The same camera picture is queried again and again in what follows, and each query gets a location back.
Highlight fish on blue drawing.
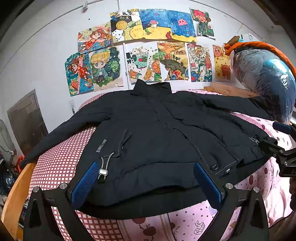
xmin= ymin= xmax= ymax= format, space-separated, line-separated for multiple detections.
xmin=138 ymin=9 xmax=171 ymax=40

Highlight blond child drawing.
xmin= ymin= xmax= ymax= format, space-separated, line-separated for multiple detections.
xmin=89 ymin=46 xmax=124 ymax=92

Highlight drink and oranges drawing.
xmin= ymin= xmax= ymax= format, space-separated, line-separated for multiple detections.
xmin=126 ymin=43 xmax=161 ymax=85

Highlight person's brown clothing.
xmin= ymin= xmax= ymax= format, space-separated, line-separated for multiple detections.
xmin=268 ymin=209 xmax=296 ymax=241

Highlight pineapple drawing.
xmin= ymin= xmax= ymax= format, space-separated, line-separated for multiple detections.
xmin=110 ymin=10 xmax=142 ymax=43

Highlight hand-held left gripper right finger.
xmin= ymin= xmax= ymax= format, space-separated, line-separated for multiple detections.
xmin=193 ymin=162 xmax=270 ymax=241

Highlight black padded jacket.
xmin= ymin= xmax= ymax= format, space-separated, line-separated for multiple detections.
xmin=19 ymin=79 xmax=278 ymax=219

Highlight orange-dress girl drawing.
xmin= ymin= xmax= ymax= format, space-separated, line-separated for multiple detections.
xmin=65 ymin=52 xmax=94 ymax=97

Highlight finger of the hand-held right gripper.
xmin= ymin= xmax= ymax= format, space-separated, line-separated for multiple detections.
xmin=258 ymin=137 xmax=286 ymax=158
xmin=272 ymin=121 xmax=296 ymax=136

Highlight pink printed bed sheet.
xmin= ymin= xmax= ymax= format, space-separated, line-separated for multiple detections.
xmin=117 ymin=89 xmax=294 ymax=241

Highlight dark floor clutter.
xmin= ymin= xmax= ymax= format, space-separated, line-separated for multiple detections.
xmin=0 ymin=148 xmax=25 ymax=209

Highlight brown bear yellow drawing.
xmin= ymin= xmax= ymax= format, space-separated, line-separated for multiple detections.
xmin=213 ymin=45 xmax=232 ymax=83

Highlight red checked bed sheet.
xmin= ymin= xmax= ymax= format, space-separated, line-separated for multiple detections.
xmin=28 ymin=91 xmax=126 ymax=241

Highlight village landscape drawing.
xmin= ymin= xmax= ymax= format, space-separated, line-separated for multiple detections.
xmin=157 ymin=41 xmax=189 ymax=81

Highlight lying orange-haired girl drawing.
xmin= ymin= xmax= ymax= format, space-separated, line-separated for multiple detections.
xmin=77 ymin=22 xmax=114 ymax=54

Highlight plastic-wrapped blue quilt bundle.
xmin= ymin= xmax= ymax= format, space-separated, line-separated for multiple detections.
xmin=231 ymin=44 xmax=296 ymax=124

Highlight red-haired boy drawing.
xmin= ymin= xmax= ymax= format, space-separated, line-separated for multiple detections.
xmin=190 ymin=8 xmax=215 ymax=39

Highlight brown door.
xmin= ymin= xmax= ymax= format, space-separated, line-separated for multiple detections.
xmin=7 ymin=89 xmax=49 ymax=151

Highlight pink creature on blue drawing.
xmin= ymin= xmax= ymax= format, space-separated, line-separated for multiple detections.
xmin=166 ymin=10 xmax=198 ymax=43

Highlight city buildings drawing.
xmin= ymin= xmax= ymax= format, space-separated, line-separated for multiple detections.
xmin=187 ymin=43 xmax=213 ymax=82

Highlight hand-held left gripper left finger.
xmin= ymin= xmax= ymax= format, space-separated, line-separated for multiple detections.
xmin=23 ymin=161 xmax=100 ymax=241

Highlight pink patterned bed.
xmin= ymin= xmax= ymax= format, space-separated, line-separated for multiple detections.
xmin=0 ymin=82 xmax=260 ymax=241

